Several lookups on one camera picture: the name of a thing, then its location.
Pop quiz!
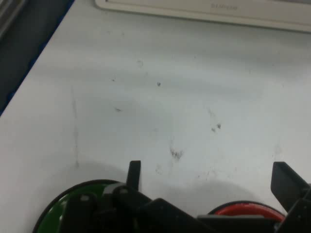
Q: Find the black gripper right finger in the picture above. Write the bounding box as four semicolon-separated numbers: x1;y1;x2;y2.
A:
270;161;311;233

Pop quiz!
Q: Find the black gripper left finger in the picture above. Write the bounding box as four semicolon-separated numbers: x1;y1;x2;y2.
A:
59;160;156;233

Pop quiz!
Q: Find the green round plate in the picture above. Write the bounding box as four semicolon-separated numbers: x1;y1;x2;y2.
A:
32;179;127;233

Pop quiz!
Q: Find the red round plate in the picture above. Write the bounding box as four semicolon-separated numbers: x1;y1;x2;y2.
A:
207;200;286;223

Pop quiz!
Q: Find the white toaster oven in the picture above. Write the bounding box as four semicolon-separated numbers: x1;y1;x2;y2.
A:
94;0;311;33

